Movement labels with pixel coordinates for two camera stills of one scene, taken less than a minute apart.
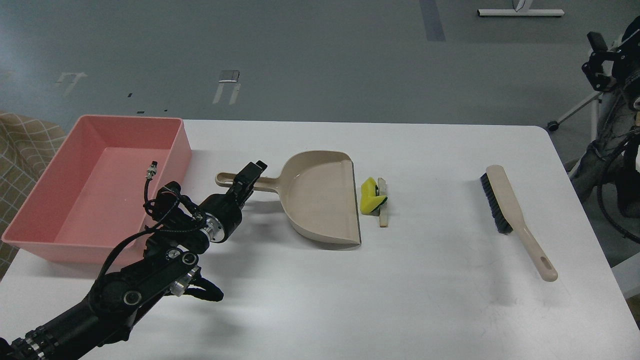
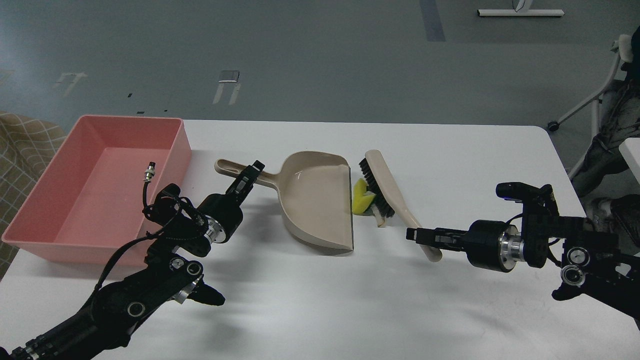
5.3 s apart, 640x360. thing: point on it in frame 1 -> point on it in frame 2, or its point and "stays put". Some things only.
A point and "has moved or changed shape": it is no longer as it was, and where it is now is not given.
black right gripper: [626, 68] -> [494, 245]
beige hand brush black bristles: [501, 198] -> [389, 196]
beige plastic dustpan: [318, 189] has moved or changed shape
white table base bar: [520, 12] stays put
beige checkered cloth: [27, 143] stays put
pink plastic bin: [93, 201] stays put
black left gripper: [223, 215] stays put
